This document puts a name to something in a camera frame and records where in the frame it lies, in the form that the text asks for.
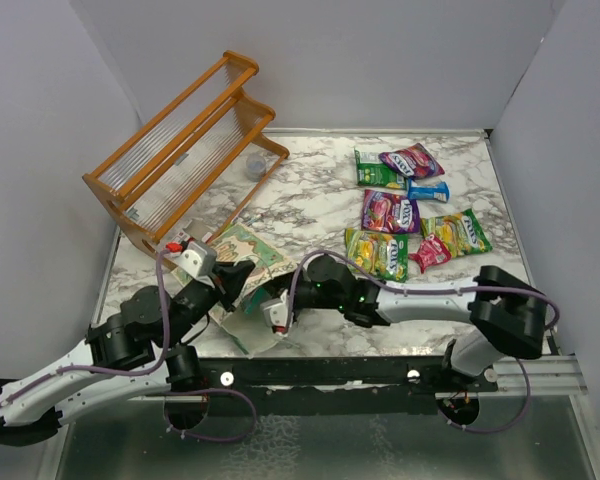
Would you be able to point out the blue white snack packet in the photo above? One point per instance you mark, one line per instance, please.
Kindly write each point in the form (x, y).
(439, 192)

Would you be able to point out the mint blossom candy bag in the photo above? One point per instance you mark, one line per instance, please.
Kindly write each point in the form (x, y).
(253, 301)

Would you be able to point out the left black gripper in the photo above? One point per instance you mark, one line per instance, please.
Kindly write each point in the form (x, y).
(232, 277)

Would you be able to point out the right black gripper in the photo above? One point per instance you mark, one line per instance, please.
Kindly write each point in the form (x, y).
(282, 284)

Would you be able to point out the orange wooden shelf rack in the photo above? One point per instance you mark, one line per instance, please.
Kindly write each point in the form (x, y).
(150, 182)

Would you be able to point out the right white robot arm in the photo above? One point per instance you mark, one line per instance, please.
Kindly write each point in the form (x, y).
(507, 315)

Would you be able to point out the green lemon snack packet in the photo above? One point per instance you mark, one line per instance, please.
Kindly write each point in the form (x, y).
(460, 232)

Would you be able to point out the small clear plastic jar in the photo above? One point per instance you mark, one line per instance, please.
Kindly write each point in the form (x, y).
(255, 167)

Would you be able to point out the purple berries candy bag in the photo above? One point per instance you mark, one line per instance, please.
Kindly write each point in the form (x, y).
(389, 213)

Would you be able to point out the purple pink candy bag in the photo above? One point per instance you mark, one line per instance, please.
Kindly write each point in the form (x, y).
(414, 162)

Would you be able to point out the red snack packet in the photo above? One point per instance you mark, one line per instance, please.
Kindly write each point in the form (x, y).
(431, 252)

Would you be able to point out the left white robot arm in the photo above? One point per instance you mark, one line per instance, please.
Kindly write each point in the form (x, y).
(137, 351)

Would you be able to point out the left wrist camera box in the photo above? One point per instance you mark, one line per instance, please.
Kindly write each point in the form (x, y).
(195, 258)

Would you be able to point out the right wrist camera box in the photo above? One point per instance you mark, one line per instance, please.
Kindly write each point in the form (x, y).
(277, 313)

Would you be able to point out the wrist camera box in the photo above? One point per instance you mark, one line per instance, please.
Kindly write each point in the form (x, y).
(277, 313)
(195, 258)

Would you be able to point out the green printed paper bag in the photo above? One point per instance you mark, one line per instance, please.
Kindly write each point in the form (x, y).
(246, 325)

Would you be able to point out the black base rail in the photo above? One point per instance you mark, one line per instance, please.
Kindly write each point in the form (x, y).
(310, 386)

